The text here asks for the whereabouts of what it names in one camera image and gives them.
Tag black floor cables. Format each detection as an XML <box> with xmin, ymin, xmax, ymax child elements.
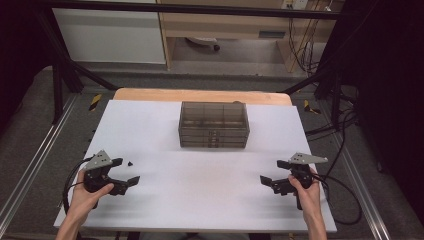
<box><xmin>304</xmin><ymin>93</ymin><xmax>360</xmax><ymax>138</ymax></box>

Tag light wooden desk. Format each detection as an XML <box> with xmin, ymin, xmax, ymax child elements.
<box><xmin>156</xmin><ymin>0</ymin><xmax>346</xmax><ymax>73</ymax></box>

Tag person's left hand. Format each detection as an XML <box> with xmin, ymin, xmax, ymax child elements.
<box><xmin>68</xmin><ymin>169</ymin><xmax>115</xmax><ymax>218</ymax></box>

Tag white power strip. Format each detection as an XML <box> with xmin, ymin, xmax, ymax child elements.
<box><xmin>281</xmin><ymin>0</ymin><xmax>309</xmax><ymax>11</ymax></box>

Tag white cabinet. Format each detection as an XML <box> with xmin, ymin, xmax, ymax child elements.
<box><xmin>51</xmin><ymin>0</ymin><xmax>167</xmax><ymax>65</ymax></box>

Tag left hand-held gripper cable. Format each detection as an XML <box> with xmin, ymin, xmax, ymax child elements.
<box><xmin>62</xmin><ymin>155</ymin><xmax>96</xmax><ymax>215</ymax></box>

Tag smoky transparent drawer organizer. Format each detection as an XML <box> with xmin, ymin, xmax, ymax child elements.
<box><xmin>178</xmin><ymin>101</ymin><xmax>251</xmax><ymax>149</ymax></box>

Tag black curtain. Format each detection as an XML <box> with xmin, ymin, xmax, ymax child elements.
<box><xmin>0</xmin><ymin>0</ymin><xmax>56</xmax><ymax>134</ymax></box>
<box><xmin>343</xmin><ymin>0</ymin><xmax>424</xmax><ymax>218</ymax></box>

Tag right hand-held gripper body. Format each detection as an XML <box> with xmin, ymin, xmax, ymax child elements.
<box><xmin>288</xmin><ymin>152</ymin><xmax>329</xmax><ymax>211</ymax></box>

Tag white board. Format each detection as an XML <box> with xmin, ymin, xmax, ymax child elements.
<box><xmin>53</xmin><ymin>99</ymin><xmax>338</xmax><ymax>234</ymax></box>

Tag yellow black tape strip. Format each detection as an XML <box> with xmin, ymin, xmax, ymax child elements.
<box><xmin>303</xmin><ymin>99</ymin><xmax>322</xmax><ymax>115</ymax></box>
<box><xmin>88</xmin><ymin>93</ymin><xmax>103</xmax><ymax>112</ymax></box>

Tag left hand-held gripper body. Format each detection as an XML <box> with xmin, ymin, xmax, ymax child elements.
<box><xmin>82</xmin><ymin>149</ymin><xmax>117</xmax><ymax>196</ymax></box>

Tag right hand-held gripper cable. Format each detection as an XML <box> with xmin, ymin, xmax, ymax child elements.
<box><xmin>311</xmin><ymin>173</ymin><xmax>364</xmax><ymax>226</ymax></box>

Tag black horizontal frame bar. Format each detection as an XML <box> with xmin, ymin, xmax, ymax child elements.
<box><xmin>43</xmin><ymin>0</ymin><xmax>344</xmax><ymax>21</ymax></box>

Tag office chair base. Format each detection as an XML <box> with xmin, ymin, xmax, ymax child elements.
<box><xmin>185</xmin><ymin>36</ymin><xmax>221</xmax><ymax>52</ymax></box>

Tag hand-held gripper cable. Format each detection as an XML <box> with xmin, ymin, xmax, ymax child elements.
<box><xmin>62</xmin><ymin>155</ymin><xmax>96</xmax><ymax>215</ymax></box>
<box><xmin>311</xmin><ymin>173</ymin><xmax>364</xmax><ymax>226</ymax></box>

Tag person's right hand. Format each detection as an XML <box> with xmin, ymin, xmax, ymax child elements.
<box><xmin>287</xmin><ymin>167</ymin><xmax>323</xmax><ymax>221</ymax></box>

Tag wooden table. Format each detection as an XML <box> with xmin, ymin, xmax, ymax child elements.
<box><xmin>113</xmin><ymin>87</ymin><xmax>293</xmax><ymax>107</ymax></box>

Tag black metal stand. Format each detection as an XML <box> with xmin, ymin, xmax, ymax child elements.
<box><xmin>34</xmin><ymin>6</ymin><xmax>120</xmax><ymax>126</ymax></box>
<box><xmin>281</xmin><ymin>56</ymin><xmax>346</xmax><ymax>132</ymax></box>

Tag aluminium rail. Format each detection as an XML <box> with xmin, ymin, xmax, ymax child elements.
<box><xmin>331</xmin><ymin>133</ymin><xmax>392</xmax><ymax>240</ymax></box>
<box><xmin>0</xmin><ymin>94</ymin><xmax>80</xmax><ymax>232</ymax></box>

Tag hanging cable bundle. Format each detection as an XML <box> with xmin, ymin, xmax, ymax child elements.
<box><xmin>287</xmin><ymin>0</ymin><xmax>334</xmax><ymax>77</ymax></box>

